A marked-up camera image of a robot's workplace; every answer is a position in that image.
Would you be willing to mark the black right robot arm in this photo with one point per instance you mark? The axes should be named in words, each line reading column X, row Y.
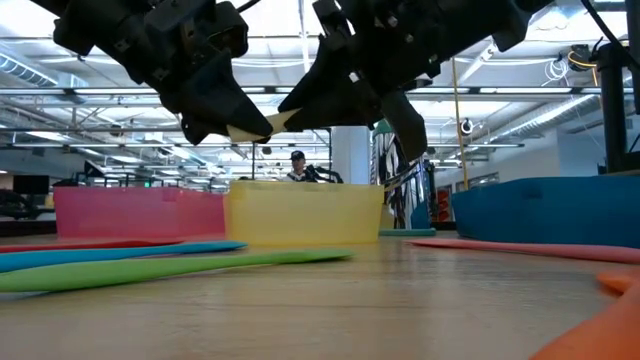
column 520, row 20

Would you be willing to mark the blue silicone spatula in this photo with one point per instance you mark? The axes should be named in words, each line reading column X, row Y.
column 100, row 254

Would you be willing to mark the black background monitor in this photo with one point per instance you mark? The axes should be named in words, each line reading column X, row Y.
column 30, row 185

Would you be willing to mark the red silicone spatula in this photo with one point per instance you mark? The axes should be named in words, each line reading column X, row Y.
column 100, row 245

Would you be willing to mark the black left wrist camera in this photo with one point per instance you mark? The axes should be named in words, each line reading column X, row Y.
column 225, row 30

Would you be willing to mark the yellow plastic bin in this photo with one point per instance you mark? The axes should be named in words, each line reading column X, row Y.
column 300, row 215

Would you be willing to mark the orange silicone spoon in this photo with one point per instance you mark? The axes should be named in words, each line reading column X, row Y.
column 600, row 330

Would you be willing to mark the round black white camera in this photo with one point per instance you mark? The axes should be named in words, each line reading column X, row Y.
column 466, row 126

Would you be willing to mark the red background cabinet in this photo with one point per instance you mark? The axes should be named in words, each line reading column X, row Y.
column 442, row 205

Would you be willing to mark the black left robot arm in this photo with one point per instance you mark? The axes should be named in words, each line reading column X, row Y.
column 70, row 25

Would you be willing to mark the person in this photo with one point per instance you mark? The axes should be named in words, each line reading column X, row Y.
column 297, row 167

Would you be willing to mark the pink silicone spatula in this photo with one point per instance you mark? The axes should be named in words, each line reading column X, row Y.
column 550, row 250

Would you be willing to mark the green silicone spatula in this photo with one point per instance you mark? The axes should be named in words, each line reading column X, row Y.
column 150, row 270

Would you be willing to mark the blue plastic bin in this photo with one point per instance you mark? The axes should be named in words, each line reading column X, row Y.
column 550, row 210

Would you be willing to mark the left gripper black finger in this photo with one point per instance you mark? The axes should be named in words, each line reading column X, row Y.
column 195, row 131
column 225, row 110

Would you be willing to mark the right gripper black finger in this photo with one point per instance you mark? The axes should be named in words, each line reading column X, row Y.
column 407, row 125
column 330, row 100

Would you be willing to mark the pink plastic bin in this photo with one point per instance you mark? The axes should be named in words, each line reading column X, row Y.
column 125, row 212

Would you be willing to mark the white support column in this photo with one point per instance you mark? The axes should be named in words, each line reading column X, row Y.
column 350, row 155

